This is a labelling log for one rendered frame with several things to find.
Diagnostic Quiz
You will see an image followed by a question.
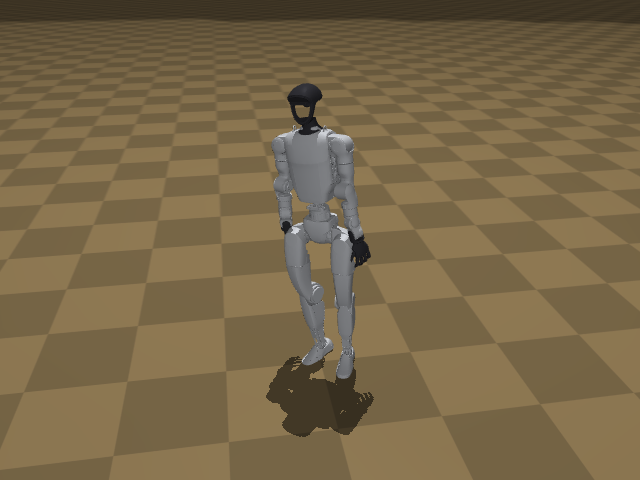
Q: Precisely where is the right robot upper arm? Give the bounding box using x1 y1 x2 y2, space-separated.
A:
271 133 293 194

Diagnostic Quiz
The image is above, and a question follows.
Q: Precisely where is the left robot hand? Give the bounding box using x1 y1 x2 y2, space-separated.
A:
348 231 371 267

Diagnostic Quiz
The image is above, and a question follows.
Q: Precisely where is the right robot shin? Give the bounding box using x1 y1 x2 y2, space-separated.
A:
300 296 326 349

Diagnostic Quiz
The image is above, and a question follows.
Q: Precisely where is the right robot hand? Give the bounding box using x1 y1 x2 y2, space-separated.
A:
281 221 293 234

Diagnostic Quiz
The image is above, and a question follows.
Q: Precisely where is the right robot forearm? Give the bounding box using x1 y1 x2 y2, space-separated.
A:
273 180 293 228

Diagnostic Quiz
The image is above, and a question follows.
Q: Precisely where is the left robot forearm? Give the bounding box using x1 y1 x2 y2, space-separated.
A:
341 184 363 240

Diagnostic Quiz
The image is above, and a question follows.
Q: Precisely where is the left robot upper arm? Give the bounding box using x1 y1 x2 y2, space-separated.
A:
328 134 355 200

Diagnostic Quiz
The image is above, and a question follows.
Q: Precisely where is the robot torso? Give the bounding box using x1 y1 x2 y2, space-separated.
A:
284 125 340 244

